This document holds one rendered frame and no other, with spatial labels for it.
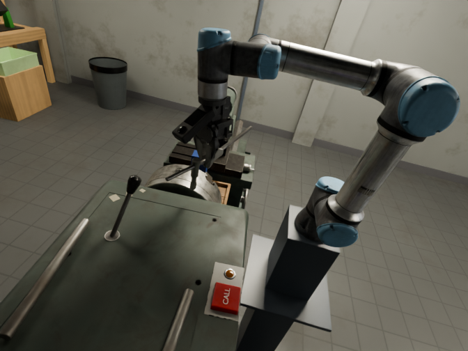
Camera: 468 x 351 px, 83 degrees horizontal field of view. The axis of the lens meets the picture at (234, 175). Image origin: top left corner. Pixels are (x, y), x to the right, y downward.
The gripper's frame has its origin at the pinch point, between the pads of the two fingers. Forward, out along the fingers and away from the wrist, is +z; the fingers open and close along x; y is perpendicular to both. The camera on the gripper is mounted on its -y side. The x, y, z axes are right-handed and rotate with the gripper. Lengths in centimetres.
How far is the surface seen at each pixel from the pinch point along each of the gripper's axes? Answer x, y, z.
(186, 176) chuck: 14.2, 4.0, 13.7
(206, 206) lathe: -3.1, -1.7, 13.2
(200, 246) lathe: -13.6, -13.0, 13.7
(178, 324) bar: -26.8, -29.5, 12.0
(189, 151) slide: 62, 41, 38
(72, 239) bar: 4.9, -36.7, 8.7
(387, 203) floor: -24, 275, 154
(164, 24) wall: 305, 190, 1
